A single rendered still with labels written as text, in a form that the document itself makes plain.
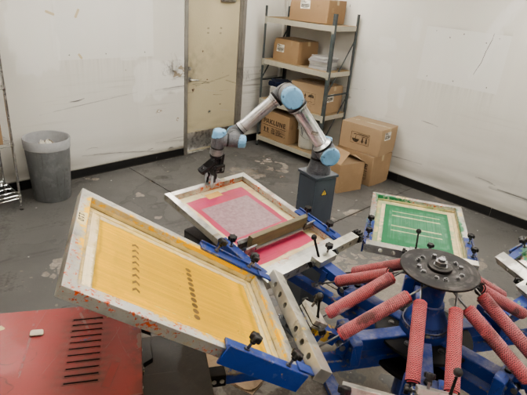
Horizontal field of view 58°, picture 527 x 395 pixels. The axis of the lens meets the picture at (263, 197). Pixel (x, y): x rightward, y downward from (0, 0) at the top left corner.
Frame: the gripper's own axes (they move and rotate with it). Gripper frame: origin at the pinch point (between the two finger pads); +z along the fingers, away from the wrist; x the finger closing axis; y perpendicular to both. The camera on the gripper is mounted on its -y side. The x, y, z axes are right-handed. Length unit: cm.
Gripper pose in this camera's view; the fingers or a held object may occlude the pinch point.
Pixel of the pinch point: (208, 185)
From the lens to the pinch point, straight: 280.2
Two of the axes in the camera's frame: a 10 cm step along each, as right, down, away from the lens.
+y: 7.1, -2.4, 6.6
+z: -1.8, 8.4, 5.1
